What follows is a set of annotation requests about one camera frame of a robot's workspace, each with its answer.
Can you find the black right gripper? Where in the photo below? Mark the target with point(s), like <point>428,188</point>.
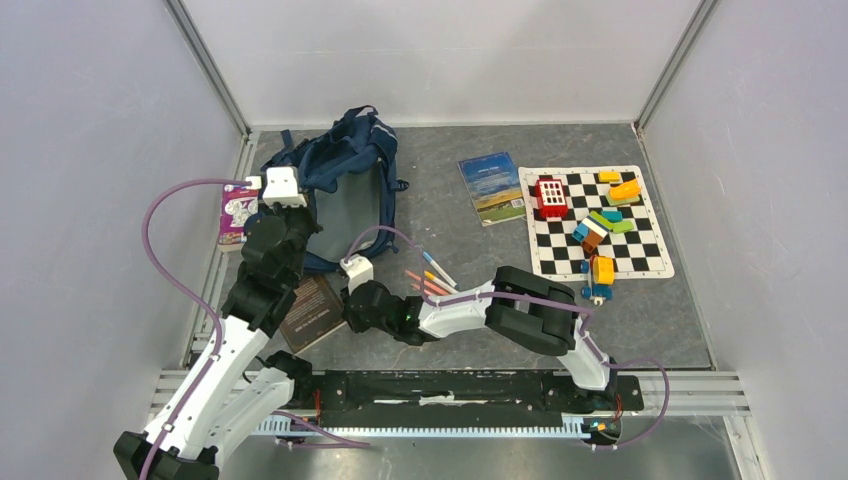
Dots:
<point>354,323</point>

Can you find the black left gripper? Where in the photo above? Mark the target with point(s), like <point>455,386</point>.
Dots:
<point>304,211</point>

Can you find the black Three Days book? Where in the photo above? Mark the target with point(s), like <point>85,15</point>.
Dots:
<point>316,312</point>

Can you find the navy blue student backpack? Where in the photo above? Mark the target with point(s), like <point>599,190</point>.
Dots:
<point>349,175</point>

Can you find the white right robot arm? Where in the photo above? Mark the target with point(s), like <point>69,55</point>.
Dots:
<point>536,313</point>

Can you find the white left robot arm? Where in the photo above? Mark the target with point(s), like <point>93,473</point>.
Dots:
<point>203,423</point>

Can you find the orange pen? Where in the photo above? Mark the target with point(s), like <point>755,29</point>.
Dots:
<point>421,290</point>
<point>425,283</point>

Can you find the purple paperback book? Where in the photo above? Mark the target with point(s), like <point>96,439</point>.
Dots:
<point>238,204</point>

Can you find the yellow and white marker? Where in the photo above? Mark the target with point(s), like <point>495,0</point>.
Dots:
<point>432,278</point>

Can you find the blue and white marker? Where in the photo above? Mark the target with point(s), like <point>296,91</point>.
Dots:
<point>439,269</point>

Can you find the blue Animal Farm book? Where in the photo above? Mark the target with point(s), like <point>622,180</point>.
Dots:
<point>494,187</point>

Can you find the red window toy block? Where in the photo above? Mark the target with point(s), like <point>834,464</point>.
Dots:
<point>551,196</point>

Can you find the checkered chessboard mat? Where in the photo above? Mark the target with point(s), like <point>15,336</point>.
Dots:
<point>631,233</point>

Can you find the pile of coloured toy blocks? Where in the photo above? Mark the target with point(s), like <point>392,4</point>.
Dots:
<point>597,226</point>

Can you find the yellow flat toy block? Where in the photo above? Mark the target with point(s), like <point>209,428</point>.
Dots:
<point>610,177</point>

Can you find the orange curved toy block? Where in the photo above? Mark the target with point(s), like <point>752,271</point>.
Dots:
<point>625,191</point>

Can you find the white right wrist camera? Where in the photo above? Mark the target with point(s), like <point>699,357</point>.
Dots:
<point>358,271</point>

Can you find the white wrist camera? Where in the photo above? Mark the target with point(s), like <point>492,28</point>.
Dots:
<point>282,187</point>
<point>358,271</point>

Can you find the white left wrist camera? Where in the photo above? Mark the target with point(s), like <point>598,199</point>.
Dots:
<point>282,187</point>

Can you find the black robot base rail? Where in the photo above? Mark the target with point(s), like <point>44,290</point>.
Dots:
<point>457,398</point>

